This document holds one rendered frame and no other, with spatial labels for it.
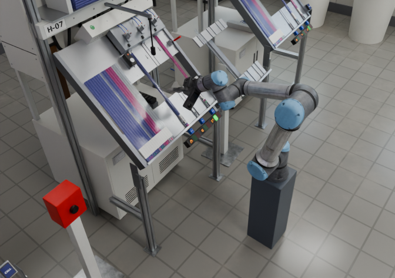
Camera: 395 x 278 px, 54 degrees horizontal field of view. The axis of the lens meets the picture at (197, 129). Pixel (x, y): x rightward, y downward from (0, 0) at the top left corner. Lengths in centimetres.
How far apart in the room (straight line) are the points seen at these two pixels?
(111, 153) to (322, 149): 171
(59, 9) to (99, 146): 79
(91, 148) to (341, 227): 164
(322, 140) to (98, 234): 187
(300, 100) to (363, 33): 321
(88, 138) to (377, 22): 342
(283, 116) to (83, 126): 132
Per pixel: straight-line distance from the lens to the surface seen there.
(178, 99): 222
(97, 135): 238
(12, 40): 229
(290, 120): 162
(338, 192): 292
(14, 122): 381
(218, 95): 186
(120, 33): 215
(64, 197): 186
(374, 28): 477
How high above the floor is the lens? 210
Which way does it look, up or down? 40 degrees down
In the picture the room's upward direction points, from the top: 2 degrees counter-clockwise
